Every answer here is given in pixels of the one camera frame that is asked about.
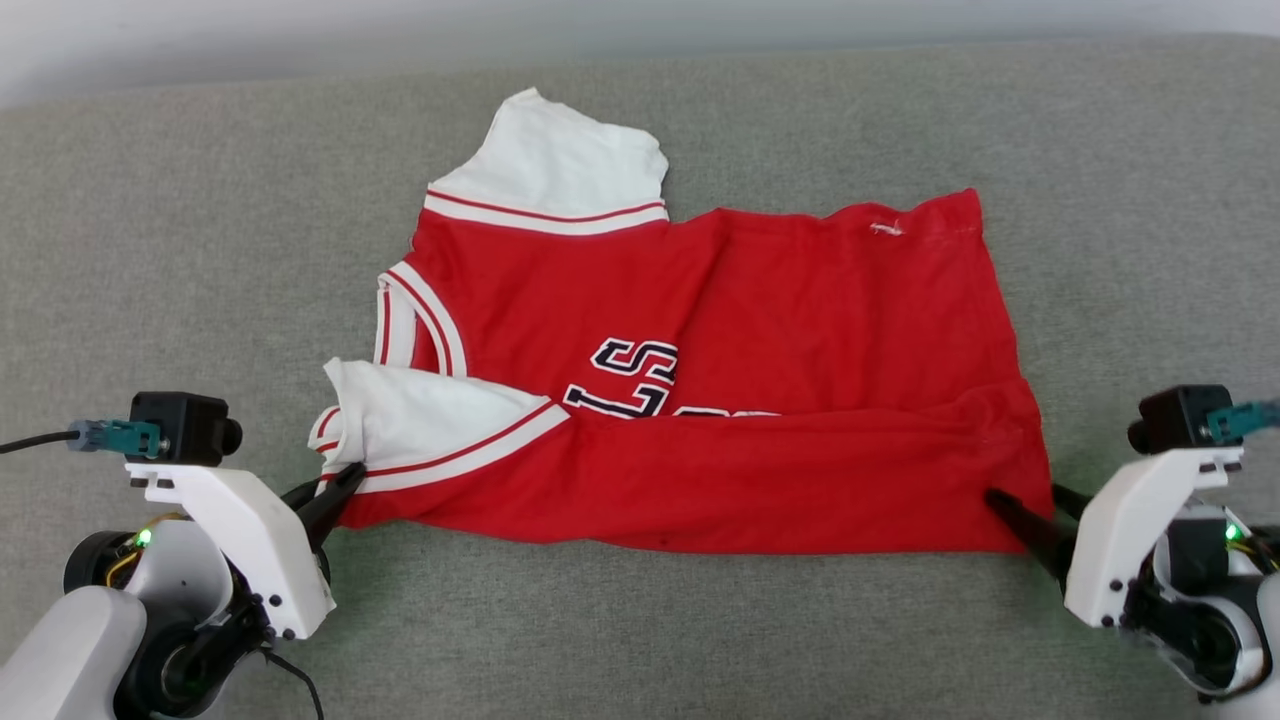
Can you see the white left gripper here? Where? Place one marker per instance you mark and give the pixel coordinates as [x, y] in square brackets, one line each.
[250, 540]

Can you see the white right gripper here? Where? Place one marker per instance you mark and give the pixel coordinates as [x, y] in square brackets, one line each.
[1130, 540]

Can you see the red and white jersey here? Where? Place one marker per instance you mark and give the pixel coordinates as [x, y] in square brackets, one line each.
[760, 380]

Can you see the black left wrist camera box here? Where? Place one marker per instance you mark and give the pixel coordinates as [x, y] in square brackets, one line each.
[185, 428]

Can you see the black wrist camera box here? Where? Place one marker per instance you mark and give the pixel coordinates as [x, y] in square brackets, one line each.
[1180, 420]
[185, 428]

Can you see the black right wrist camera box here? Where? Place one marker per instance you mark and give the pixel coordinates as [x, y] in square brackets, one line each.
[1180, 420]

